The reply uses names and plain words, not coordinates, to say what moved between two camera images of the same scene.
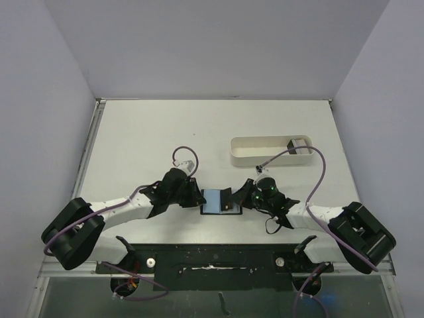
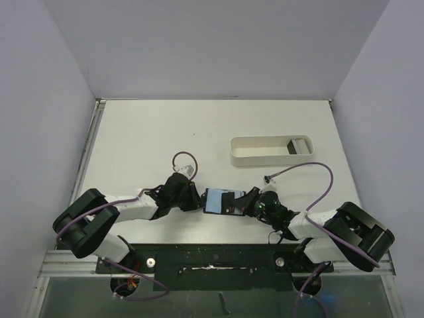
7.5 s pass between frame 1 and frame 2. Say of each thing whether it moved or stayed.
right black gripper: moved
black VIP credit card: moved
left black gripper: stayed
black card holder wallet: stayed
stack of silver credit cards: stayed
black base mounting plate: stayed
